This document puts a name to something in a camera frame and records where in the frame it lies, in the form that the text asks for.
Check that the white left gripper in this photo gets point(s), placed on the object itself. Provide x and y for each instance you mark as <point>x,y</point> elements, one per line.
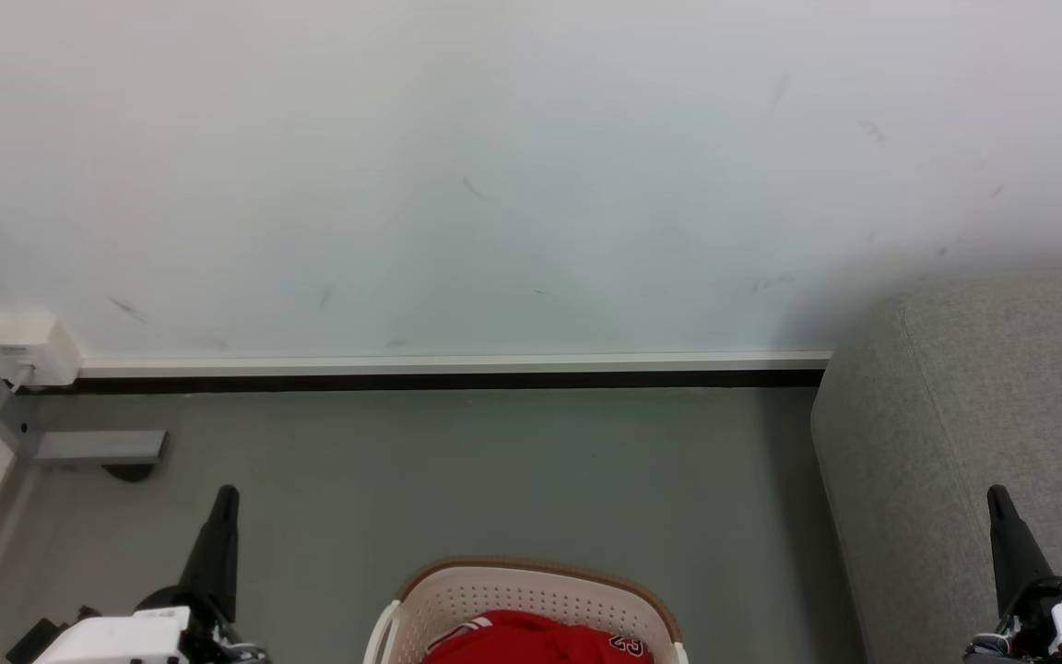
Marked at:
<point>116,638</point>

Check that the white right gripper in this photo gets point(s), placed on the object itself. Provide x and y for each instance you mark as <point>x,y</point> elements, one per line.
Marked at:
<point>1061,627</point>

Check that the red and white jersey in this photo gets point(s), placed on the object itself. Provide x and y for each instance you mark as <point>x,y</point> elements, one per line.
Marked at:
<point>531,641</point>

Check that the grey fabric sofa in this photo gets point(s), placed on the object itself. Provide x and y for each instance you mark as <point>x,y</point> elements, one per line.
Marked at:
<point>964,415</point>

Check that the black round foot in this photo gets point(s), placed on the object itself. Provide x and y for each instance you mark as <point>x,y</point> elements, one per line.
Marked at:
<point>128,472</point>

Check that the black skirting strip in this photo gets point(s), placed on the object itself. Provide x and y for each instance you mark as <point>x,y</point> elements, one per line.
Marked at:
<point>420,382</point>

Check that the cream perforated laundry basket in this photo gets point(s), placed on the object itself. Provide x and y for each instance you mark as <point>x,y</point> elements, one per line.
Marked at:
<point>531,599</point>

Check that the grey metal floor bracket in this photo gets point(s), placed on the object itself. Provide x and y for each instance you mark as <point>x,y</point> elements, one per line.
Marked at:
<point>98,446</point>

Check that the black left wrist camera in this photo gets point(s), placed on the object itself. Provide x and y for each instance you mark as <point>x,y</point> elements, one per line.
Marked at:
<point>33,641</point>

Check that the white wall socket box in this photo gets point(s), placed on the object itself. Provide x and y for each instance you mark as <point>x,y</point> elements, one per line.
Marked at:
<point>29,346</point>

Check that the white wall trunking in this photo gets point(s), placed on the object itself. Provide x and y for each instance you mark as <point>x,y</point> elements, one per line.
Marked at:
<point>448,363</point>

